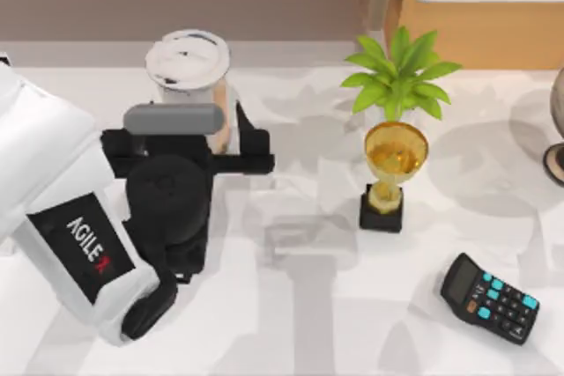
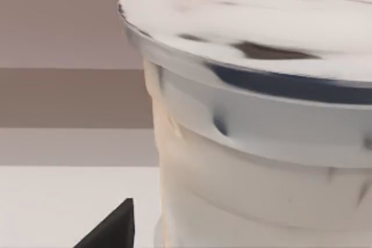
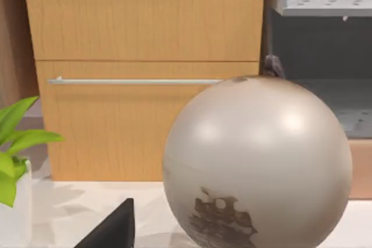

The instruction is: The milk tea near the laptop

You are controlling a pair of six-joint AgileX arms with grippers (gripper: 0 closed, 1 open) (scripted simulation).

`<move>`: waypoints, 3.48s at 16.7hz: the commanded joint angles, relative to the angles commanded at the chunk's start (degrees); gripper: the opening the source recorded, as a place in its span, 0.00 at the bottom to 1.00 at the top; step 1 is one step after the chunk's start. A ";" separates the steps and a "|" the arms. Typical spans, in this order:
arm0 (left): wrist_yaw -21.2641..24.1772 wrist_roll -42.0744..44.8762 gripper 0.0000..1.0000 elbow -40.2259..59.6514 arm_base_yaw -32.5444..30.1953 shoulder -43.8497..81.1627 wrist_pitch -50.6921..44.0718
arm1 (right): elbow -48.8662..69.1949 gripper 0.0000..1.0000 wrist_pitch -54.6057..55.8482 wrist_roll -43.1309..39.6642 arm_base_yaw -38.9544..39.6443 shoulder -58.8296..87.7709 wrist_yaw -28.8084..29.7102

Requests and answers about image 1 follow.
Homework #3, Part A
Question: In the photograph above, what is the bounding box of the white cup with lid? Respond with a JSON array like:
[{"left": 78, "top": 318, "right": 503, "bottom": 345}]
[{"left": 145, "top": 29, "right": 242, "bottom": 155}]

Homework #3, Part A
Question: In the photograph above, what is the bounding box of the wooden open shelf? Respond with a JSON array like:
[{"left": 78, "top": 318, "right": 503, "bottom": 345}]
[{"left": 0, "top": 0, "right": 385, "bottom": 70}]

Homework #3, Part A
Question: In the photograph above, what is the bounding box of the gold trophy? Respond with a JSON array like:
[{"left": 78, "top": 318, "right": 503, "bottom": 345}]
[{"left": 358, "top": 121, "right": 430, "bottom": 233}]

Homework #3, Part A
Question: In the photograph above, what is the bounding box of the green potted plant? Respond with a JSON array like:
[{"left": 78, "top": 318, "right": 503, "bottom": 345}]
[{"left": 343, "top": 25, "right": 464, "bottom": 125}]

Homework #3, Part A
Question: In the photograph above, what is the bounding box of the wooden cupboard door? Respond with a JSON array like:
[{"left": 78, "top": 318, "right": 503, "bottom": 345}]
[{"left": 382, "top": 0, "right": 564, "bottom": 71}]

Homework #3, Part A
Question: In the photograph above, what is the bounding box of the black calculator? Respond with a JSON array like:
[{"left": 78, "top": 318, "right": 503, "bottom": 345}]
[{"left": 440, "top": 252, "right": 541, "bottom": 347}]

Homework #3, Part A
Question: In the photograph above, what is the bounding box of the silver trophy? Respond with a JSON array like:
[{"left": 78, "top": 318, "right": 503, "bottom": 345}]
[{"left": 542, "top": 64, "right": 564, "bottom": 184}]

